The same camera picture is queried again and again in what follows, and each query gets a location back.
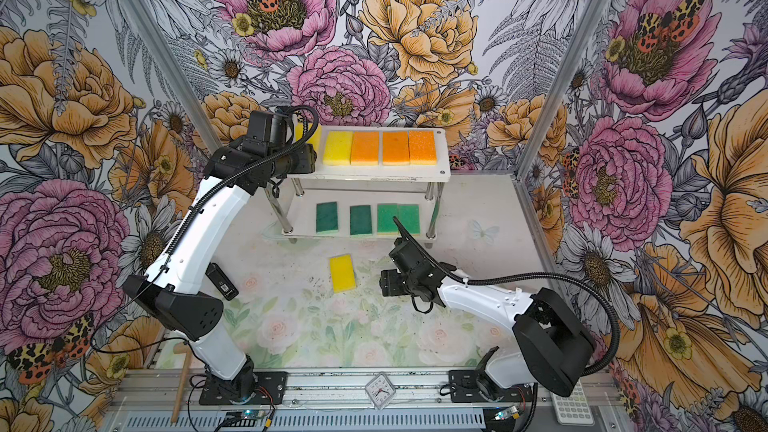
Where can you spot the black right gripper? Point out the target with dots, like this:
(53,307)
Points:
(388,283)

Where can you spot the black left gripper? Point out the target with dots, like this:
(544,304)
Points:
(306,162)

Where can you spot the yellow sponge bottom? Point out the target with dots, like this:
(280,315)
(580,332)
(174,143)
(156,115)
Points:
(302,128)

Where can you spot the yellow sponge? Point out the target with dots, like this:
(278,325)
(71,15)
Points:
(302,128)
(342,273)
(338,148)

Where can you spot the dark green scouring sponge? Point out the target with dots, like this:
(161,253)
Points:
(360,220)

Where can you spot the yellow sponge top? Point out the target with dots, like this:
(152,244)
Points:
(338,148)

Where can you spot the light green sponge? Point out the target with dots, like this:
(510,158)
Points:
(386,213)
(409,217)

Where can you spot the orange sponge back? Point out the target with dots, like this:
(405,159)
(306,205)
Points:
(365,149)

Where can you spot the orange sponge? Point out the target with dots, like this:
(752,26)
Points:
(422,147)
(395,148)
(365,149)

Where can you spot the orange sponge front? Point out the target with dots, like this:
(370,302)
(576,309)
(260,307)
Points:
(422,147)

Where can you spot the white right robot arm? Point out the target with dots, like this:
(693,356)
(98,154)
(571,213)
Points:
(553,347)

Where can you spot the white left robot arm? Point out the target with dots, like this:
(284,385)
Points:
(170,290)

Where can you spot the white two-tier metal shelf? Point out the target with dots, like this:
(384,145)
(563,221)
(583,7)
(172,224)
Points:
(295,206)

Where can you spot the yellow sponge right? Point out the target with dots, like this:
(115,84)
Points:
(342,273)

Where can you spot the small white clock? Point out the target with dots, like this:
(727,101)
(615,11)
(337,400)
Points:
(380,390)

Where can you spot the small wooden mallet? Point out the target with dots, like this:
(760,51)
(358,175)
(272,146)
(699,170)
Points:
(186,352)

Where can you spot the white calculator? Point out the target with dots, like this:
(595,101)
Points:
(573,410)

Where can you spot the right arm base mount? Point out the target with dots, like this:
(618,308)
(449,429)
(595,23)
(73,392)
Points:
(475,386)

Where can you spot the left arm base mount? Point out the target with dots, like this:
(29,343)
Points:
(249,387)

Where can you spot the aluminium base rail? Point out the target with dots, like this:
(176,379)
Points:
(325,399)

